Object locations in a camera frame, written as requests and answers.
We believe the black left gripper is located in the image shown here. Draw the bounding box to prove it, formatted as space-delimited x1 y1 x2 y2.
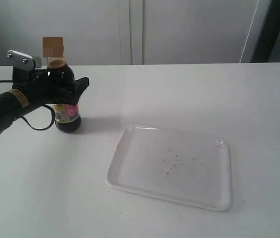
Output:
11 65 89 107

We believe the dark soy sauce bottle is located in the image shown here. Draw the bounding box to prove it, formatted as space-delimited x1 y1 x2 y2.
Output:
42 36 82 134

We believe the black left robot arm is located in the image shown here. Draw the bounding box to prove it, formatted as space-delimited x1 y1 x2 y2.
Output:
0 65 89 134

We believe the white cabinet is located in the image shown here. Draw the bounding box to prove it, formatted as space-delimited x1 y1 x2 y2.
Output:
0 0 270 65

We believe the white plastic tray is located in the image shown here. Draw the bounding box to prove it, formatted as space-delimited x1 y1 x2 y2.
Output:
106 124 232 211

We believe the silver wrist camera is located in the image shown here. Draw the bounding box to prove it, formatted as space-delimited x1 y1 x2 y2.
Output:
6 50 42 71

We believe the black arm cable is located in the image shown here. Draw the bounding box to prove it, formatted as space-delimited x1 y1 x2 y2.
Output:
0 74 56 130

